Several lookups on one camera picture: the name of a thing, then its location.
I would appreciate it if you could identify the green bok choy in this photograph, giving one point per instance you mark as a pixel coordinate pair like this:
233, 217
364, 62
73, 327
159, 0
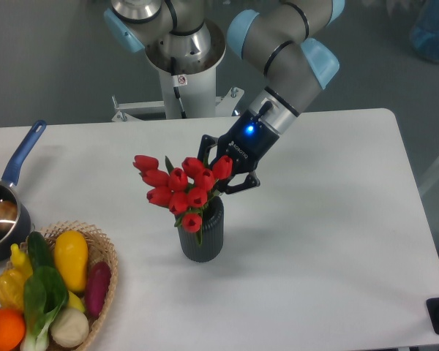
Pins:
44, 295

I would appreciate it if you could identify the orange fruit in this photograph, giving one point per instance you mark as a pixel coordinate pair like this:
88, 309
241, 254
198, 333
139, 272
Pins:
12, 329

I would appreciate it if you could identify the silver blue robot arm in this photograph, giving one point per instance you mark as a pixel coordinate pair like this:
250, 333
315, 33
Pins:
280, 45

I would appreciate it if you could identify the beige garlic bulb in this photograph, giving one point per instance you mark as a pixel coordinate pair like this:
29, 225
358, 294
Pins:
70, 328

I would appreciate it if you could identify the yellow bell pepper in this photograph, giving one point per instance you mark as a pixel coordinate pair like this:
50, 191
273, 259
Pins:
11, 289

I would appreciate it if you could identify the blue plastic bag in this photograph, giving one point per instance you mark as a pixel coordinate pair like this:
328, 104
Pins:
424, 35

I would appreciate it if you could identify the green cucumber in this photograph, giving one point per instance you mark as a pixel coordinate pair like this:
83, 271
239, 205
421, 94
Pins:
38, 251

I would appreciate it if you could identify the yellow squash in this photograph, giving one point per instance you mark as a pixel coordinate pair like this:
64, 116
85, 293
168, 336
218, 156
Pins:
71, 256

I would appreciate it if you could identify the purple eggplant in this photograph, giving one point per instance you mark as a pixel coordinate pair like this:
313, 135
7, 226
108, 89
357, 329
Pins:
97, 287

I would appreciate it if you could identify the dark grey ribbed vase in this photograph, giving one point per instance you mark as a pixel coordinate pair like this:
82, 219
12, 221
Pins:
204, 246

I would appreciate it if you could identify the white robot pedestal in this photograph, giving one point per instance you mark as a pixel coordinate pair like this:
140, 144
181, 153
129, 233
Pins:
187, 69

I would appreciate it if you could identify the small yellow gourd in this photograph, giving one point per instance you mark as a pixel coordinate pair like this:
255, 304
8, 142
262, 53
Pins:
21, 261

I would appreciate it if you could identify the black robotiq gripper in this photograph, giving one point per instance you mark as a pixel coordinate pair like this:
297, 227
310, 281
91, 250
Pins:
246, 142

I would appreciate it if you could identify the yellow banana tip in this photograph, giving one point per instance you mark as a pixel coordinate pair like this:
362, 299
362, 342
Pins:
75, 302

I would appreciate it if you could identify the brown bread roll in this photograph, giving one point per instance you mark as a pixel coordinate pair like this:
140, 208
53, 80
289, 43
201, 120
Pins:
8, 215

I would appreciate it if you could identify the blue handled saucepan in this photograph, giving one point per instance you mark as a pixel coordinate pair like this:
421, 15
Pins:
15, 222

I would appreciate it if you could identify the red tulip bouquet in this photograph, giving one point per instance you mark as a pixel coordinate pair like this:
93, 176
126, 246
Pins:
186, 191

